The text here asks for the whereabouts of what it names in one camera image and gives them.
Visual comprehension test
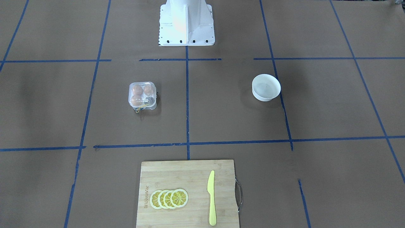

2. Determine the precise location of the brown egg from bowl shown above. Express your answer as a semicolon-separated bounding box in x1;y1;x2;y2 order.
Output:
143;84;154;96

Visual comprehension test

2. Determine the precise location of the clear plastic egg box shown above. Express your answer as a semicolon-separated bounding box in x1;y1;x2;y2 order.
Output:
128;82;157;113

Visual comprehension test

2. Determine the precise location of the brown egg lower slot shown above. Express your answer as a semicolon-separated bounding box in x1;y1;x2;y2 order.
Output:
130;95;144;107

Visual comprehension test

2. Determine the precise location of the brown egg slot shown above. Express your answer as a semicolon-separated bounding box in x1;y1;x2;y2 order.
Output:
130;95;144;107
131;84;144;96

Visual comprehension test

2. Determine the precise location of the brown egg upper slot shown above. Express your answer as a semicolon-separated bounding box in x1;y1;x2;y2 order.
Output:
131;84;144;96

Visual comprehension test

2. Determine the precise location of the bamboo cutting board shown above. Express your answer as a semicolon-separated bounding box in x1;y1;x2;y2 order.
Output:
136;159;240;228

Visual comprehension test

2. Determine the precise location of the white ceramic bowl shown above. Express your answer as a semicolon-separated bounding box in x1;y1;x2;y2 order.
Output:
252;74;282;102

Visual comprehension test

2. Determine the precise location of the yellow plastic knife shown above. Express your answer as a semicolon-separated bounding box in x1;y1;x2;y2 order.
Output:
207;170;217;226

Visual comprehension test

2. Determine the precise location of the lemon slice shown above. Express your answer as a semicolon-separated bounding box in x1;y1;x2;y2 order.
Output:
158;189;169;209
170;188;189;208
149;190;162;210
163;190;177;209

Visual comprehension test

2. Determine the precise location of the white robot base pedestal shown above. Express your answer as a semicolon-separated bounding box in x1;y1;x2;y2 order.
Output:
158;0;215;47

